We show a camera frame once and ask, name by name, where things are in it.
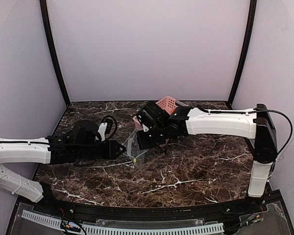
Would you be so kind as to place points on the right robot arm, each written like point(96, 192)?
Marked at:
point(161, 124)

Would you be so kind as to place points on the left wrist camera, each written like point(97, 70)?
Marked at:
point(107, 128)

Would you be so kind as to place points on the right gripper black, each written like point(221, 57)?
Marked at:
point(142, 134)

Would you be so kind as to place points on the left black corner post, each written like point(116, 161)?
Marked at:
point(52, 51)

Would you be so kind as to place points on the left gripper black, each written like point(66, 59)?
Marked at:
point(107, 150)

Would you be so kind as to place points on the black front frame rail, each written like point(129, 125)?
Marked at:
point(223, 212)

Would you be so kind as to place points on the pink plastic basket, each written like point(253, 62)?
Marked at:
point(167, 103)

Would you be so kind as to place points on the clear zip top bag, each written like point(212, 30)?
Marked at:
point(133, 152)

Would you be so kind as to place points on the clear acrylic plate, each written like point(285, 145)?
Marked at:
point(172, 224)

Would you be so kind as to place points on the white slotted cable duct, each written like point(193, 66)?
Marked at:
point(71, 228)

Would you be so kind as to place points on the right black corner post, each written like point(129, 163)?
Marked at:
point(244, 50)

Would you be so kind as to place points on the black corner post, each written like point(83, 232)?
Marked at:
point(52, 51)
point(244, 50)

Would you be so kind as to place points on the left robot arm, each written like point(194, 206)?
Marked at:
point(85, 141)

